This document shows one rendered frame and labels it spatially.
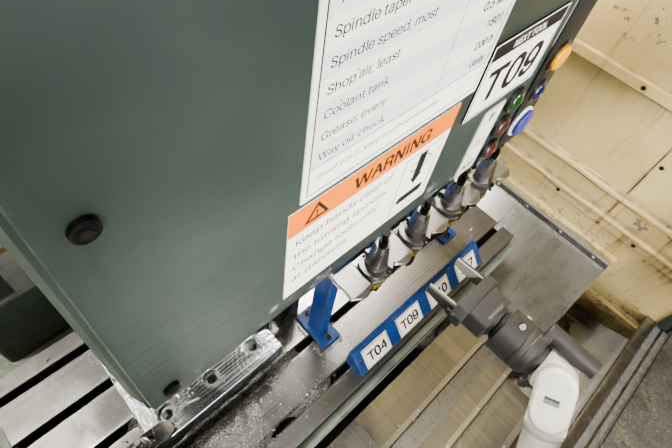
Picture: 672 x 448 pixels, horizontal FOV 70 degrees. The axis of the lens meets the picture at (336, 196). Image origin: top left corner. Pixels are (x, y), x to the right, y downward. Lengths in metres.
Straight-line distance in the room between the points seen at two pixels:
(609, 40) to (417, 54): 1.03
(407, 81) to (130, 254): 0.16
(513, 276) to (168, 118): 1.42
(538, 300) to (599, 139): 0.48
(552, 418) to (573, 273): 0.71
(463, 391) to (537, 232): 0.52
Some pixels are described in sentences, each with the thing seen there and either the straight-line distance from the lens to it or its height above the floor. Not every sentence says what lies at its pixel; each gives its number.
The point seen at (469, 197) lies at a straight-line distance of 1.04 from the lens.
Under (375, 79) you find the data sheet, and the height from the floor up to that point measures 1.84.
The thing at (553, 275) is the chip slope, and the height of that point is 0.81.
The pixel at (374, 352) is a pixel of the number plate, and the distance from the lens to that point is 1.13.
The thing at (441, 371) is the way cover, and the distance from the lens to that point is 1.36.
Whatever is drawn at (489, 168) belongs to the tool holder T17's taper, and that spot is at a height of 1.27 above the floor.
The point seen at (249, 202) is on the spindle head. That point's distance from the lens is 0.23.
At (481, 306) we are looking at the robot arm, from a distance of 0.93.
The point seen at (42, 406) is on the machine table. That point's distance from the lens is 1.20.
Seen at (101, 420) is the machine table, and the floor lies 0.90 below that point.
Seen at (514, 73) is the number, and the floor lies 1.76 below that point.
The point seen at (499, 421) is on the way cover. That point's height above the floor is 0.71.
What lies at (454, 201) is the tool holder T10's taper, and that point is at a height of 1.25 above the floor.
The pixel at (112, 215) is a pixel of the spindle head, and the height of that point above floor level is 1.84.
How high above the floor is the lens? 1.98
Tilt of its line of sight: 53 degrees down
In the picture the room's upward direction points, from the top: 11 degrees clockwise
